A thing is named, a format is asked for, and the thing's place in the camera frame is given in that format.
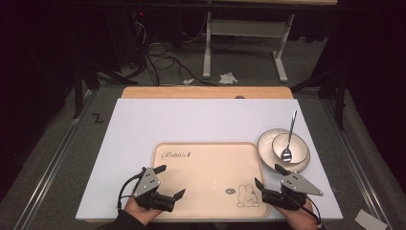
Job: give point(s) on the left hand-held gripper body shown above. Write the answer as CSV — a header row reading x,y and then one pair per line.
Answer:
x,y
147,185

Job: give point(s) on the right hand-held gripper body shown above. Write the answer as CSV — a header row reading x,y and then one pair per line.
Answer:
x,y
298,184

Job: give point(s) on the white ceramic plate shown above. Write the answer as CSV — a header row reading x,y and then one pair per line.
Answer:
x,y
265,151

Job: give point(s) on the white ceramic bowl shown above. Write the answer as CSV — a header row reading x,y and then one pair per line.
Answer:
x,y
298,147

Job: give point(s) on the beige rabbit print tray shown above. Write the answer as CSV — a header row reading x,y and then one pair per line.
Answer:
x,y
207,179

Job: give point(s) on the metal spoon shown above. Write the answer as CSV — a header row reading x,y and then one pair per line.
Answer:
x,y
289,134

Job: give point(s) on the person's left hand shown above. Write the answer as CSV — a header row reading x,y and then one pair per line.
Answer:
x,y
140,212

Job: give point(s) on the person's right hand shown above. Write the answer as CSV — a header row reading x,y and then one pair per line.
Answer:
x,y
300,218

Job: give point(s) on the white table mat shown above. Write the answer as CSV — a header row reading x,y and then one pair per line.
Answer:
x,y
191,121

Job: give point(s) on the flat white paper sheet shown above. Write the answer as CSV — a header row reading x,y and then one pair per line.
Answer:
x,y
370,220

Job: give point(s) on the wooden table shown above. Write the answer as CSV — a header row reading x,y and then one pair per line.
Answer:
x,y
191,92

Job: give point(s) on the small crumpled white paper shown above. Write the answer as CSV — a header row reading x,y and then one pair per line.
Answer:
x,y
188,81

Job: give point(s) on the black metal stand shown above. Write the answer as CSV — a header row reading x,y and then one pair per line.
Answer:
x,y
340,92
78,89

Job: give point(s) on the large crumpled white paper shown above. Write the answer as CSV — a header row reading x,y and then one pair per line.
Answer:
x,y
228,78

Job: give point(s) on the metal floor rail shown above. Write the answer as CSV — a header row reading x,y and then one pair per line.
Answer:
x,y
51,166
354,159

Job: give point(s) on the white metal desk frame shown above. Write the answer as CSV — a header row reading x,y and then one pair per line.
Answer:
x,y
245,28

